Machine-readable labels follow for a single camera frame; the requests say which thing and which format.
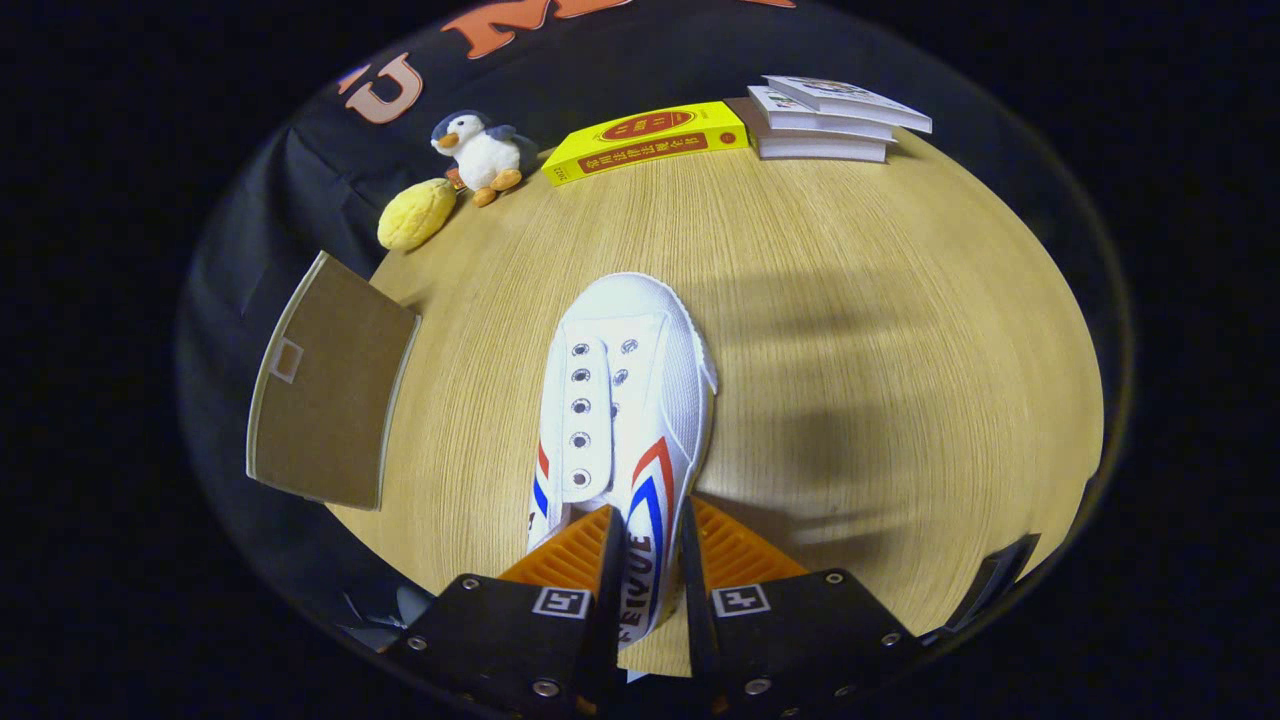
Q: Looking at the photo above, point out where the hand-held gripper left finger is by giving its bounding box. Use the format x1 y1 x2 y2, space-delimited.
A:
385 505 626 720

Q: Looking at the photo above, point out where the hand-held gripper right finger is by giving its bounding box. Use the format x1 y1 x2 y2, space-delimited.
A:
680 495 926 720

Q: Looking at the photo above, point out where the white canvas shoe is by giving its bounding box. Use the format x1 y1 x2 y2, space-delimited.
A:
525 272 719 651

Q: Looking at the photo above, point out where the brown fabric storage box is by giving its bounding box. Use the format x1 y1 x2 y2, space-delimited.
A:
246 250 422 512

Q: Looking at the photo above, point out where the yellow bread plush toy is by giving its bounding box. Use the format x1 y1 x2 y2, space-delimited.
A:
377 178 459 252

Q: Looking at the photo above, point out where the yellow hardcover book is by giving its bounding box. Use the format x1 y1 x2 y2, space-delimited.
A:
541 101 751 188

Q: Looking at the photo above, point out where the penguin plush toy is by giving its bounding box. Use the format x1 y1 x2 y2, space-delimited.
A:
430 110 541 208

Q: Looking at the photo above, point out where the white paperback book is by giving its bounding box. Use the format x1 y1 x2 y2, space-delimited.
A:
748 86 896 141

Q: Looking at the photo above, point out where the white book illustrated cover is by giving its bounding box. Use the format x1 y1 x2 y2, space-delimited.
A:
763 75 933 134

